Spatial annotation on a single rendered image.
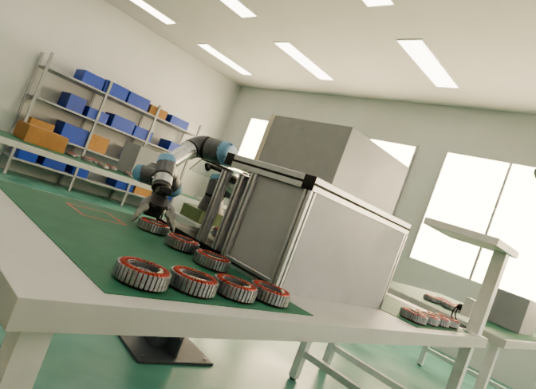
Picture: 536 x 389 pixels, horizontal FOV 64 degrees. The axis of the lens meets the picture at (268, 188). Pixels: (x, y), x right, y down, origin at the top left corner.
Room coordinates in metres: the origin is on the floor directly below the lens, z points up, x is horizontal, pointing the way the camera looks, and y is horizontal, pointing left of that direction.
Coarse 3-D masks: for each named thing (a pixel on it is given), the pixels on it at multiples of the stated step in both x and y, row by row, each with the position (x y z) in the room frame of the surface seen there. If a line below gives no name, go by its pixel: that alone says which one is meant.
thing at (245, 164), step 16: (240, 160) 1.53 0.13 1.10; (256, 160) 1.47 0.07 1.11; (272, 176) 1.40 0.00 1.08; (288, 176) 1.36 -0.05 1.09; (304, 176) 1.31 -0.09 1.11; (320, 192) 1.31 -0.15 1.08; (336, 192) 1.36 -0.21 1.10; (352, 208) 1.44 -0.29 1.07; (368, 208) 1.51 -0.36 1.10; (384, 224) 1.61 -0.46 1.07; (400, 224) 1.70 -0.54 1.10
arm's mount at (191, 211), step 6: (186, 204) 2.56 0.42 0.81; (192, 204) 2.61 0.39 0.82; (186, 210) 2.54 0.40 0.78; (192, 210) 2.48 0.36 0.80; (198, 210) 2.44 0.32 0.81; (204, 210) 2.46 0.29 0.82; (186, 216) 2.52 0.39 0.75; (192, 216) 2.47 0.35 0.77; (198, 216) 2.43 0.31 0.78; (216, 216) 2.48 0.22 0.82; (222, 216) 2.50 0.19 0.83; (198, 222) 2.41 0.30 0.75; (216, 222) 2.49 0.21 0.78
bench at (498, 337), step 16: (400, 288) 3.22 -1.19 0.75; (416, 288) 3.91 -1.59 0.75; (416, 304) 2.77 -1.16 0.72; (432, 304) 2.89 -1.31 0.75; (464, 320) 2.58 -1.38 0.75; (496, 336) 2.43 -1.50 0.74; (512, 336) 2.71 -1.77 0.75; (528, 336) 3.19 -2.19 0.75; (336, 352) 3.12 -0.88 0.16; (432, 352) 4.32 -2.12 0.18; (496, 352) 2.44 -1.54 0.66; (368, 368) 2.92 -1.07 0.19; (480, 368) 2.48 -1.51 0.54; (480, 384) 2.46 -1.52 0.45; (496, 384) 3.89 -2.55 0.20
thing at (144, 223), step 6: (138, 222) 1.51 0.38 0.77; (144, 222) 1.49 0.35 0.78; (150, 222) 1.49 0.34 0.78; (156, 222) 1.57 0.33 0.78; (162, 222) 1.58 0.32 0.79; (144, 228) 1.49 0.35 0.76; (150, 228) 1.49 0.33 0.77; (156, 228) 1.49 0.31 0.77; (162, 228) 1.50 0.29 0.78; (168, 228) 1.53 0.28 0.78; (162, 234) 1.51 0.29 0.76
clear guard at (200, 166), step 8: (200, 160) 1.76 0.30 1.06; (192, 168) 1.80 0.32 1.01; (200, 168) 1.81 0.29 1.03; (208, 168) 1.82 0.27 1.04; (216, 168) 1.83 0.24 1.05; (224, 168) 1.76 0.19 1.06; (232, 168) 1.62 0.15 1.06; (208, 176) 1.87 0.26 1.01; (216, 176) 1.88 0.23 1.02; (248, 176) 1.66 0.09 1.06
